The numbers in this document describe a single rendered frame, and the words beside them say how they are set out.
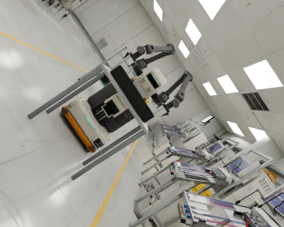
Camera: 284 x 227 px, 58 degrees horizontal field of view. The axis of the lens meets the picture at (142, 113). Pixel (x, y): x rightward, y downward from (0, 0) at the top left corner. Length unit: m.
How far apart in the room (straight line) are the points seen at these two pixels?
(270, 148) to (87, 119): 5.44
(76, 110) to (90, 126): 0.24
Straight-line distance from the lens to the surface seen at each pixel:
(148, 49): 2.42
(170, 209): 3.83
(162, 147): 8.35
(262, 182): 3.96
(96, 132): 2.96
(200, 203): 2.78
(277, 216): 2.77
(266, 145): 7.34
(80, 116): 2.97
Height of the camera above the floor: 1.00
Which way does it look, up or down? 4 degrees down
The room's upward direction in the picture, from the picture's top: 57 degrees clockwise
